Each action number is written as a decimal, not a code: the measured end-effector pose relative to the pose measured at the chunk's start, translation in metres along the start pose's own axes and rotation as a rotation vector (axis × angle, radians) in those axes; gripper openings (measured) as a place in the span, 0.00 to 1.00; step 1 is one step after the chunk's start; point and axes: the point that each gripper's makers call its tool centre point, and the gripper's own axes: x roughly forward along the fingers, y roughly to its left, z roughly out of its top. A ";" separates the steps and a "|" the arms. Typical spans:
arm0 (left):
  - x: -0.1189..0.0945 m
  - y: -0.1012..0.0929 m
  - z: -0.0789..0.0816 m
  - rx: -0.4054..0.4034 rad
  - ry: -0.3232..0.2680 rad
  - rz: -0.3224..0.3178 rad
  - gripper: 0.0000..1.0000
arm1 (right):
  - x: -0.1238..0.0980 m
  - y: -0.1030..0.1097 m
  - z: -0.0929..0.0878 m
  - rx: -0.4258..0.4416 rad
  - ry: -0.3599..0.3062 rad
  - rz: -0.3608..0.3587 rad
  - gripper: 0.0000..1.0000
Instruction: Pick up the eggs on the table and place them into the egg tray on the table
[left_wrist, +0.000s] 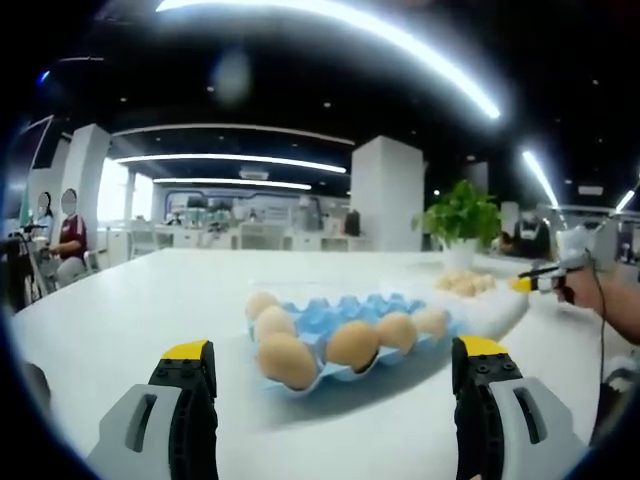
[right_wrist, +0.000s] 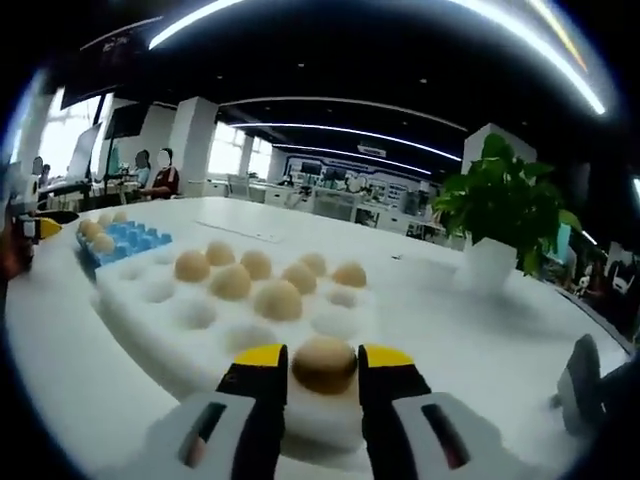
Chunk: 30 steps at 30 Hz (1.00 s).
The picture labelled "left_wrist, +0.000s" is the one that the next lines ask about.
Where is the black display screen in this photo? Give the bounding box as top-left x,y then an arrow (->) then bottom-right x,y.
29,114 -> 55,171

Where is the narrow white pillar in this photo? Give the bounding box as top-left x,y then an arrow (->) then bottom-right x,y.
52,123 -> 112,241

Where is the person's dark clothing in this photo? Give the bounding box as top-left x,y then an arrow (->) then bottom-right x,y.
589,367 -> 640,446

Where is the green plant in white pot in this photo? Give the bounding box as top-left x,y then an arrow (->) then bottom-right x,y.
412,179 -> 503,274

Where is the blue egg tray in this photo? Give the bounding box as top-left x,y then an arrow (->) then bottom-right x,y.
244,293 -> 474,399

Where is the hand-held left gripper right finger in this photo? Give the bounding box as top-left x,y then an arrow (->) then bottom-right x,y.
451,334 -> 589,480

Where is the person's right hand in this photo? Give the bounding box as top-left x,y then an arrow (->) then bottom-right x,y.
564,272 -> 626,321

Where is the long white counter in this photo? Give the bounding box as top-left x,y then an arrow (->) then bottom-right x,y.
99,222 -> 376,261

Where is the long curved ceiling light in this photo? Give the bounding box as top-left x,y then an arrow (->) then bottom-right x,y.
154,0 -> 501,120

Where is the wide white square pillar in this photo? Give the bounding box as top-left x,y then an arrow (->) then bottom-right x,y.
349,134 -> 426,254

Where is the straight ceiling light strip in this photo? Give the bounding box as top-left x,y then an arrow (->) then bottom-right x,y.
152,176 -> 312,191
114,153 -> 347,175

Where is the dark equipment stand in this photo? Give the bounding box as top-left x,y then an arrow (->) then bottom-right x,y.
0,222 -> 54,314

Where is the short ceiling light strip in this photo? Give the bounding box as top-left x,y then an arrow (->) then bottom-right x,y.
522,149 -> 560,206

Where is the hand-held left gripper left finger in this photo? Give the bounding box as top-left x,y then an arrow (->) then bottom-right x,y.
84,339 -> 220,480

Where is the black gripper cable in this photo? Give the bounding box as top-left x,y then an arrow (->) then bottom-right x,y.
589,249 -> 609,386

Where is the white mesh office chair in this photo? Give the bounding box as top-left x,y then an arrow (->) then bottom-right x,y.
239,222 -> 284,250
128,219 -> 161,259

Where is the white table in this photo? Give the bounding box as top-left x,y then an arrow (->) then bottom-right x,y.
9,247 -> 606,480

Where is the batch of brown eggs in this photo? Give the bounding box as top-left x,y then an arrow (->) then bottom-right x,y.
244,291 -> 451,392

